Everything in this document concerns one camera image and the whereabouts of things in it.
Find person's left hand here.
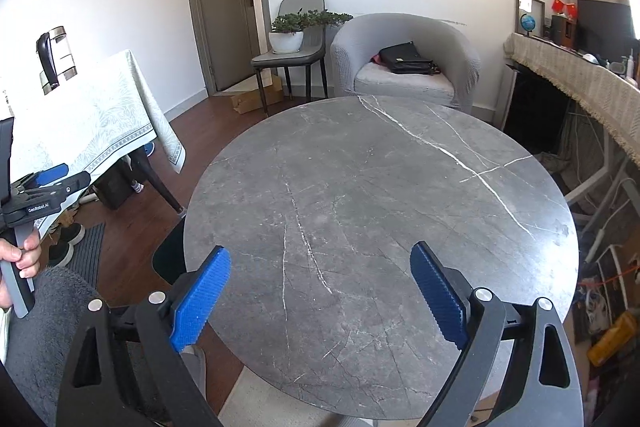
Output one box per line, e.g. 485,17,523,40
0,228,41,309

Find white patterned tablecloth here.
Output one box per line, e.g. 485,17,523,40
1,50,186,181

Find black table leg with sock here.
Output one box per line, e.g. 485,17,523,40
128,147,186,217

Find dark striped doormat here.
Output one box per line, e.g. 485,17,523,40
66,223,105,288

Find round grey marble table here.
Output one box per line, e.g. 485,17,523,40
184,95,579,419

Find yellow object on floor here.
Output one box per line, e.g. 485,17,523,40
587,311,638,367

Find flat cardboard box on floor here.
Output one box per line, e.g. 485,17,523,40
222,72,284,114

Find black bag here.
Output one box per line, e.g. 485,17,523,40
378,41,440,76

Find grey door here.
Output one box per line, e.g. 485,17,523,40
182,0,269,96

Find beige fringed shelf cloth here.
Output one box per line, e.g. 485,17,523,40
503,32,640,166

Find potted green plant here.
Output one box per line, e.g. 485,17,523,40
268,9,352,54

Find grey armchair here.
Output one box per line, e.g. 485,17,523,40
330,13,480,114

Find small blue globe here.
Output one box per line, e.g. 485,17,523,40
520,13,536,36

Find framed picture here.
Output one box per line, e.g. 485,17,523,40
514,0,546,38

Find black monitor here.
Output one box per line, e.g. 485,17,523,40
575,0,639,62

